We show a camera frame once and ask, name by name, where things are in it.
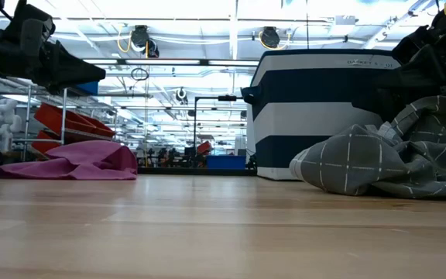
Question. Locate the metal shelf rack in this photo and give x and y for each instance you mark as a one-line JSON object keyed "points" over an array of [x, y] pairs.
{"points": [[64, 112]]}

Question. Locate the navy white striped basket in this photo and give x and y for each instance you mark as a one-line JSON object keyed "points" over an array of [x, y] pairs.
{"points": [[304, 120]]}

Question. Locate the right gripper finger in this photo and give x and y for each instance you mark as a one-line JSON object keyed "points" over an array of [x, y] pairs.
{"points": [[391, 108]]}

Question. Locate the magenta towel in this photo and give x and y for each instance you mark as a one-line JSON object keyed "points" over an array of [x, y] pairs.
{"points": [[91, 162]]}

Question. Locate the blue storage bin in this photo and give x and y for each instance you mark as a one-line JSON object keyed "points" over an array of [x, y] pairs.
{"points": [[87, 87]]}

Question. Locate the small black ceiling reel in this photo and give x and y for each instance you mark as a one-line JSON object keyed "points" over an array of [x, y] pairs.
{"points": [[181, 95]]}

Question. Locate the red background object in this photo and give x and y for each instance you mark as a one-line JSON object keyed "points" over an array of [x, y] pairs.
{"points": [[204, 148]]}

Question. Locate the grey white-checked towel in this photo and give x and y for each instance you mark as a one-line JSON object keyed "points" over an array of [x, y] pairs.
{"points": [[362, 162]]}

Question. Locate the blue floor crate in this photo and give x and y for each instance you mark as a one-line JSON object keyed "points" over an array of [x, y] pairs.
{"points": [[225, 162]]}

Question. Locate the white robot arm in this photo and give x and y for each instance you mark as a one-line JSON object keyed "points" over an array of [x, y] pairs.
{"points": [[4, 120]]}

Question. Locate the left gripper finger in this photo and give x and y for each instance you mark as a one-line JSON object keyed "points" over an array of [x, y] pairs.
{"points": [[72, 69]]}

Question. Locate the black table frame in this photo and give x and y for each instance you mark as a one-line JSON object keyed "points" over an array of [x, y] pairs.
{"points": [[192, 171]]}

